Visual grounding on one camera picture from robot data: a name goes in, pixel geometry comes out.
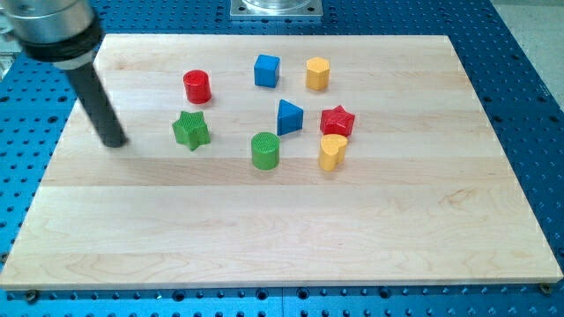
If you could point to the red cylinder block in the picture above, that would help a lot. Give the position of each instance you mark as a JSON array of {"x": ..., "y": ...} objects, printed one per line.
[{"x": 197, "y": 86}]

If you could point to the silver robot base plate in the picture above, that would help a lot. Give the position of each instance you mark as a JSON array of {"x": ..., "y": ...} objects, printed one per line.
[{"x": 275, "y": 8}]

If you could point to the blue cube block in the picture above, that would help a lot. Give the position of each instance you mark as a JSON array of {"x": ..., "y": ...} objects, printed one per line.
[{"x": 266, "y": 71}]

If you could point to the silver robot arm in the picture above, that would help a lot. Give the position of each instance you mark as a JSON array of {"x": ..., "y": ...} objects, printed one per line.
[{"x": 65, "y": 33}]

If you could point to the yellow heart block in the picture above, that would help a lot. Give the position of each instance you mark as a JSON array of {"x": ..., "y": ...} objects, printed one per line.
[{"x": 332, "y": 151}]

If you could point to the yellow hexagon block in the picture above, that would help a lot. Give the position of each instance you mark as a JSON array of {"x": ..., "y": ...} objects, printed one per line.
[{"x": 317, "y": 73}]

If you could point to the green star block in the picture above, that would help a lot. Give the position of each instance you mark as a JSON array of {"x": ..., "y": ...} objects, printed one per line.
[{"x": 191, "y": 129}]

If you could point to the red star block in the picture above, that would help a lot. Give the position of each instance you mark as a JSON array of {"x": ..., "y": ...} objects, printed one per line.
[{"x": 337, "y": 121}]

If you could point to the blue perforated metal table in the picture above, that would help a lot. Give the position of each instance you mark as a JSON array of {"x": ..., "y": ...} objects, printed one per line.
[{"x": 36, "y": 100}]

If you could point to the blue triangle block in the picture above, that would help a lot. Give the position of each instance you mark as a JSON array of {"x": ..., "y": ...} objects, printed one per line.
[{"x": 289, "y": 118}]

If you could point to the green cylinder block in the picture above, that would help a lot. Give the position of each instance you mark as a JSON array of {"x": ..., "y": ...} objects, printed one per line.
[{"x": 265, "y": 150}]

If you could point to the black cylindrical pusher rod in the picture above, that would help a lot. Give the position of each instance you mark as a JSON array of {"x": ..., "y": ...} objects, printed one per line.
[{"x": 95, "y": 101}]

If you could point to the wooden board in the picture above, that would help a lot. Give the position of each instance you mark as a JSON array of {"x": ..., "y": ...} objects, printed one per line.
[{"x": 425, "y": 194}]

